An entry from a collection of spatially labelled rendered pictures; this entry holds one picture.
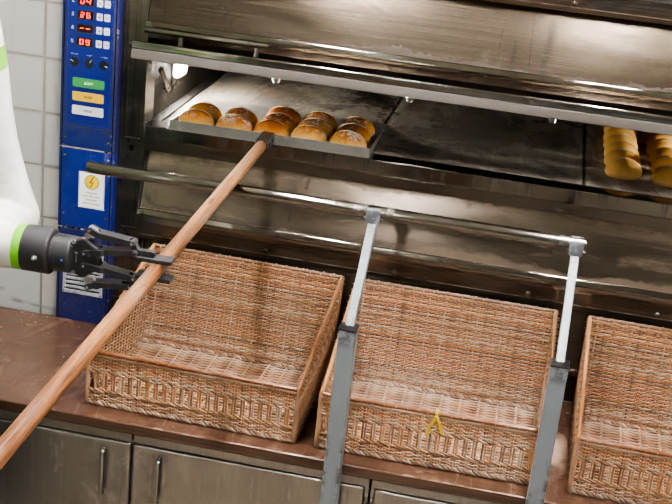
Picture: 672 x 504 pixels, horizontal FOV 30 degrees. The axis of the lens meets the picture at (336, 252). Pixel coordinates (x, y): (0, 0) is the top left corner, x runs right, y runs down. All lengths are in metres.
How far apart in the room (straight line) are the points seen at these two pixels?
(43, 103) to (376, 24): 0.96
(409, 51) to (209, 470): 1.17
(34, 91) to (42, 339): 0.68
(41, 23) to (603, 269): 1.63
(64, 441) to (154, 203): 0.71
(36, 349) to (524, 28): 1.56
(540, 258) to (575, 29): 0.60
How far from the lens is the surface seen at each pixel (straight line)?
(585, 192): 3.31
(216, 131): 3.40
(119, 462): 3.23
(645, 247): 3.38
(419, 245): 3.37
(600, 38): 3.23
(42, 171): 3.62
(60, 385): 1.99
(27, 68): 3.56
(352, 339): 2.85
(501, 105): 3.11
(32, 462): 3.33
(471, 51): 3.22
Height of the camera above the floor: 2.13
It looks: 21 degrees down
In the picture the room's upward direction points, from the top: 6 degrees clockwise
